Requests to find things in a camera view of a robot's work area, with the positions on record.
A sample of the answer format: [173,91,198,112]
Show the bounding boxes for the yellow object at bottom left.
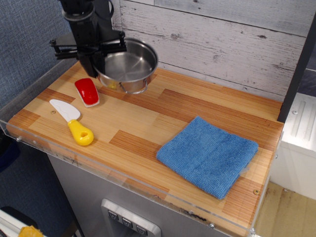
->
[18,226,44,237]

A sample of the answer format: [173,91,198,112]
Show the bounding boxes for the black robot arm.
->
[50,0,126,78]

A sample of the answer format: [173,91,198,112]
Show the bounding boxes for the dark vertical post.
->
[277,15,316,122]

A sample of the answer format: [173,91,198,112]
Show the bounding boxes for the silver metal pot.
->
[94,38,158,94]

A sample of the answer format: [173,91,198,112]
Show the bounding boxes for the white side cabinet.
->
[270,93,316,199]

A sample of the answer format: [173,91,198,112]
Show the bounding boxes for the yellow handled white toy knife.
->
[49,99,94,146]

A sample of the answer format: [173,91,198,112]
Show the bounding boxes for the blue folded cloth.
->
[157,117,259,199]

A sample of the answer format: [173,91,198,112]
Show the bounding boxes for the silver toy fridge cabinet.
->
[49,155,249,237]

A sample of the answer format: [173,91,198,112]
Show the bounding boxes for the red and white toy sushi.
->
[75,78,100,108]

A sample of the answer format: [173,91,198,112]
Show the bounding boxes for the clear acrylic table guard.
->
[0,121,274,237]

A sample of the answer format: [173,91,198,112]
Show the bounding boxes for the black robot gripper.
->
[49,15,126,78]

